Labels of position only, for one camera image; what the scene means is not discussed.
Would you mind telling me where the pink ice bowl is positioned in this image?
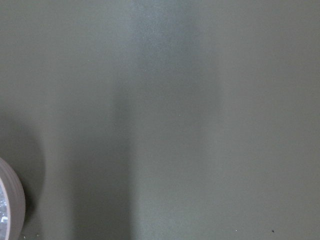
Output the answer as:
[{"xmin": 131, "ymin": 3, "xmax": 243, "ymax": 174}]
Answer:
[{"xmin": 0, "ymin": 159, "xmax": 26, "ymax": 240}]

